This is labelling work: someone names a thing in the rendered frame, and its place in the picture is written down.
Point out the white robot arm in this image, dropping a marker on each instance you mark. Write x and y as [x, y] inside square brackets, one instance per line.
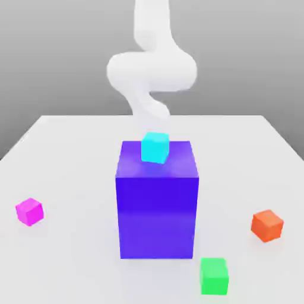
[152, 71]

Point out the small cyan cube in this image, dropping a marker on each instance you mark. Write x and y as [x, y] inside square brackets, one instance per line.
[154, 148]

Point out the small magenta cube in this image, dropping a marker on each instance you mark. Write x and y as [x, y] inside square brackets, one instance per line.
[29, 212]

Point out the small orange cube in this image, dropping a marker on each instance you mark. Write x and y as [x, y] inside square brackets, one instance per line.
[267, 225]

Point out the small green cube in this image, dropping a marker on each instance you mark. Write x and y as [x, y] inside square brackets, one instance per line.
[214, 276]

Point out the large purple box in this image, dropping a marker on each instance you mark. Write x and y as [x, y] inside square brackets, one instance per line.
[156, 213]

